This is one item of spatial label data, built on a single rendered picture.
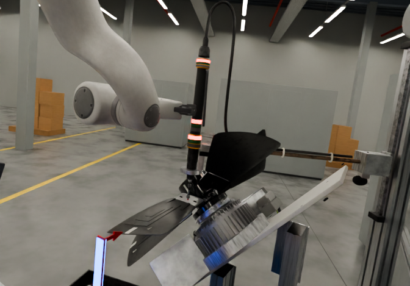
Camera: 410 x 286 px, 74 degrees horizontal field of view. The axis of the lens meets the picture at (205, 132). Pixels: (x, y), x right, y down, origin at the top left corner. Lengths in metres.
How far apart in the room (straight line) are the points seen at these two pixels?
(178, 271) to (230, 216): 0.23
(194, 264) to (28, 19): 6.47
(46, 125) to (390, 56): 13.64
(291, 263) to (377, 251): 0.38
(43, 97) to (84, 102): 8.44
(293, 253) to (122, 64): 0.73
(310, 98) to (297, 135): 0.88
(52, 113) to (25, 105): 2.10
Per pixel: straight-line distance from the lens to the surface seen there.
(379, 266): 1.23
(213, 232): 0.92
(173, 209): 0.86
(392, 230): 1.19
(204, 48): 0.88
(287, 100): 6.45
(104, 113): 0.55
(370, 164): 1.07
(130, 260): 1.10
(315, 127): 6.62
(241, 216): 0.94
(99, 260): 0.72
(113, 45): 0.51
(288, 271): 0.99
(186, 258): 0.95
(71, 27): 0.51
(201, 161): 0.89
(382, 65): 14.59
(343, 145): 8.96
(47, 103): 8.93
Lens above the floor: 1.52
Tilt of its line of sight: 7 degrees down
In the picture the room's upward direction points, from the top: 7 degrees clockwise
